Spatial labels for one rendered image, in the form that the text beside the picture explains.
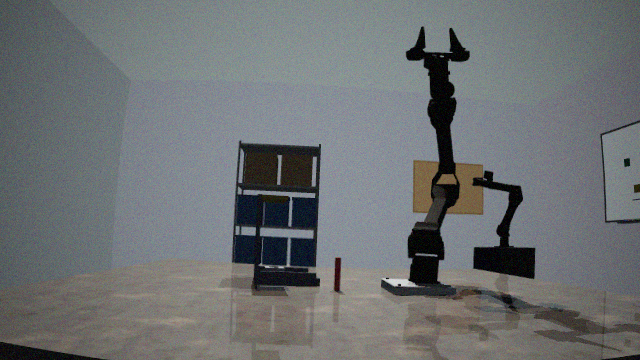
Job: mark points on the dark red peg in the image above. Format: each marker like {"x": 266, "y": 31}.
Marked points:
{"x": 337, "y": 273}

